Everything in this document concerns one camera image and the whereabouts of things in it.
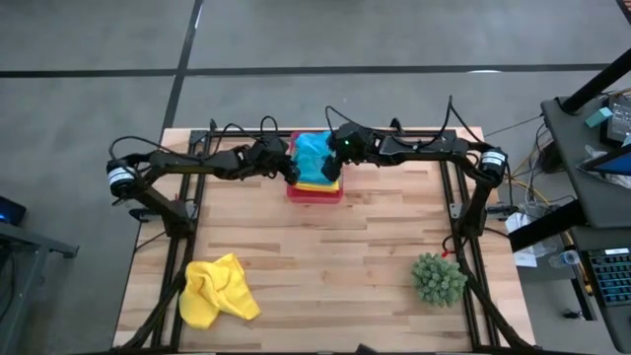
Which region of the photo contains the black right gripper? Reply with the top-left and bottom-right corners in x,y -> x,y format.
320,121 -> 380,183

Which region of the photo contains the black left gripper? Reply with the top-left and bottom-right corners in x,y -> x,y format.
245,135 -> 302,186

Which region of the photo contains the yellow microfiber towel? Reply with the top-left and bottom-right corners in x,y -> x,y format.
294,179 -> 342,194
177,253 -> 261,330

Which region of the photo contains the blue microfiber towel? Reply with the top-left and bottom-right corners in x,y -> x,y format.
293,130 -> 341,186

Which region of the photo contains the pink translucent plastic bin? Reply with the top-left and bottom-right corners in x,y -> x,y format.
287,130 -> 345,205

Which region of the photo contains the green artificial plant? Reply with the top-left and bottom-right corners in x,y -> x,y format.
410,252 -> 468,309

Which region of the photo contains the white crumpled paper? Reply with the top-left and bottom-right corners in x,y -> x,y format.
505,211 -> 539,269

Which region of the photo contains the black power adapter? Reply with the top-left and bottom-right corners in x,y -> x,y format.
538,141 -> 564,175

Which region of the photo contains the clear plastic bottle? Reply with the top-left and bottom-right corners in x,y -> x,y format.
547,248 -> 583,270

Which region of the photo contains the dark side table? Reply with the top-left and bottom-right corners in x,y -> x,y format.
0,219 -> 80,355

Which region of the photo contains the small teal box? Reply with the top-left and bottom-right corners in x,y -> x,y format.
585,106 -> 614,129

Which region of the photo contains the black diagonal pole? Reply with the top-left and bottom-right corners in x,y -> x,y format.
561,47 -> 631,115

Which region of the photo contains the tablet with blue screen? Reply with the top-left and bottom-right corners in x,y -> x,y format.
580,146 -> 631,178

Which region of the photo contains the grey side desk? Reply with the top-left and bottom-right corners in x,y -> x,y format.
507,96 -> 631,354

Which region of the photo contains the blue-lit black device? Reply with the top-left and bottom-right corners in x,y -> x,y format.
0,195 -> 28,228

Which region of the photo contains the black electronic device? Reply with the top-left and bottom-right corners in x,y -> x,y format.
604,93 -> 631,148

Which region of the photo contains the backlit computer keyboard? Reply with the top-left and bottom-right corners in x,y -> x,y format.
585,246 -> 631,308

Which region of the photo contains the black aluminium table frame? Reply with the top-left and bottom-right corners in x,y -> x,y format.
110,117 -> 541,355

